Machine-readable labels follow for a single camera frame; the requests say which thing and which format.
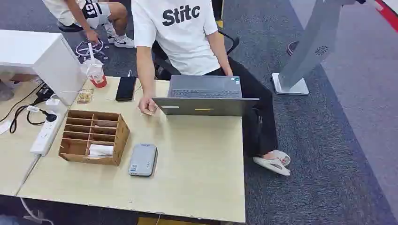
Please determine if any grey stand with white base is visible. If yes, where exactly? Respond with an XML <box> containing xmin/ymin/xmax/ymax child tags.
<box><xmin>271</xmin><ymin>0</ymin><xmax>368</xmax><ymax>96</ymax></box>

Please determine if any seated person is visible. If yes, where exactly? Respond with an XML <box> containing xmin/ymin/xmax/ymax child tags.
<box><xmin>131</xmin><ymin>0</ymin><xmax>291</xmax><ymax>177</ymax></box>

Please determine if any grey laptop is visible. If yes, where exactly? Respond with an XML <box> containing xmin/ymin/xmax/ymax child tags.
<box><xmin>152</xmin><ymin>75</ymin><xmax>260</xmax><ymax>117</ymax></box>

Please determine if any person's right hand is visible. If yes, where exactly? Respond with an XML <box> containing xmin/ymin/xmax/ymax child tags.
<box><xmin>138</xmin><ymin>96</ymin><xmax>159</xmax><ymax>115</ymax></box>

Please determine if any white power strip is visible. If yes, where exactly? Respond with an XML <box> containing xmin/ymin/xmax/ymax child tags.
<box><xmin>29</xmin><ymin>106</ymin><xmax>65</xmax><ymax>157</ymax></box>

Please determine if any black power adapter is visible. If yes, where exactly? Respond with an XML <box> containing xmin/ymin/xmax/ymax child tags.
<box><xmin>35</xmin><ymin>83</ymin><xmax>55</xmax><ymax>101</ymax></box>

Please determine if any dark round wheel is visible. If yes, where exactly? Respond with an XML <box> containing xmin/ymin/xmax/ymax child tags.
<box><xmin>286</xmin><ymin>40</ymin><xmax>300</xmax><ymax>57</ymax></box>

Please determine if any tan printed card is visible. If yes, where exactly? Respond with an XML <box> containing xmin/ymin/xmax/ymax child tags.
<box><xmin>76</xmin><ymin>88</ymin><xmax>95</xmax><ymax>105</ymax></box>

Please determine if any coiled cable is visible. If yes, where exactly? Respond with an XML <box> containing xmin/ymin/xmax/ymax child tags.
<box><xmin>75</xmin><ymin>38</ymin><xmax>110</xmax><ymax>61</ymax></box>

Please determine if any white paper label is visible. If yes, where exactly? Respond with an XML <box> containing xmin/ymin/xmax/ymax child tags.
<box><xmin>0</xmin><ymin>120</ymin><xmax>12</xmax><ymax>136</ymax></box>

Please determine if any white cable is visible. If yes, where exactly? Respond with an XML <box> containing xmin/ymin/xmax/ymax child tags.
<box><xmin>19</xmin><ymin>196</ymin><xmax>55</xmax><ymax>225</ymax></box>

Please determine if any crouching person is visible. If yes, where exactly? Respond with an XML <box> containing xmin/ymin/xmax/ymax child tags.
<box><xmin>41</xmin><ymin>0</ymin><xmax>136</xmax><ymax>49</ymax></box>

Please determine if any black plug with cable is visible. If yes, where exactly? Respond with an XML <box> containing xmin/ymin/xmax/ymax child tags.
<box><xmin>9</xmin><ymin>104</ymin><xmax>59</xmax><ymax>135</ymax></box>

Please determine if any black smartphone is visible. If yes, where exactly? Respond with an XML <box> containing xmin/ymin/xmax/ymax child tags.
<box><xmin>115</xmin><ymin>76</ymin><xmax>138</xmax><ymax>103</ymax></box>

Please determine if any pale slipper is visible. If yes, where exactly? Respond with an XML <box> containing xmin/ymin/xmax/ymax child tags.
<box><xmin>267</xmin><ymin>150</ymin><xmax>291</xmax><ymax>166</ymax></box>
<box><xmin>252</xmin><ymin>156</ymin><xmax>291</xmax><ymax>177</ymax></box>

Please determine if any plastic drink cup with straw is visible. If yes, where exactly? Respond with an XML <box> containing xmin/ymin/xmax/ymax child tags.
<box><xmin>81</xmin><ymin>42</ymin><xmax>108</xmax><ymax>90</ymax></box>

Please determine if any white charger plug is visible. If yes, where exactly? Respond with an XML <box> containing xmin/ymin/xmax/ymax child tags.
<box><xmin>45</xmin><ymin>97</ymin><xmax>61</xmax><ymax>110</ymax></box>

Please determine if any wooden card box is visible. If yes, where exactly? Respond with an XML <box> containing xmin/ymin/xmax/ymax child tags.
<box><xmin>58</xmin><ymin>109</ymin><xmax>131</xmax><ymax>167</ymax></box>

